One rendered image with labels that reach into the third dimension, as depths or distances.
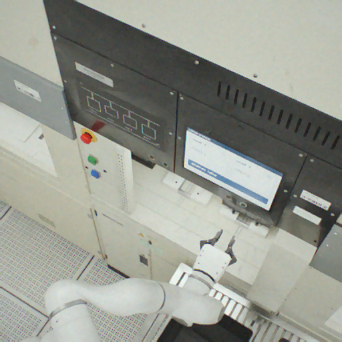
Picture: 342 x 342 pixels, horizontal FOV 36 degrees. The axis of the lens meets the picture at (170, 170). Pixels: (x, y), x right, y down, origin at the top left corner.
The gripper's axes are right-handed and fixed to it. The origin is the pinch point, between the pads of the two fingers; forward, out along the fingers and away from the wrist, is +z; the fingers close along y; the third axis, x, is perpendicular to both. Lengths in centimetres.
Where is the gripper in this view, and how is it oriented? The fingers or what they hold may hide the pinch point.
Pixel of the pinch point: (225, 238)
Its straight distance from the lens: 179.8
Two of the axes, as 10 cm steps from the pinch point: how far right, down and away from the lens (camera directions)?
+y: 8.7, 4.4, -2.4
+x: 0.2, -5.1, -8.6
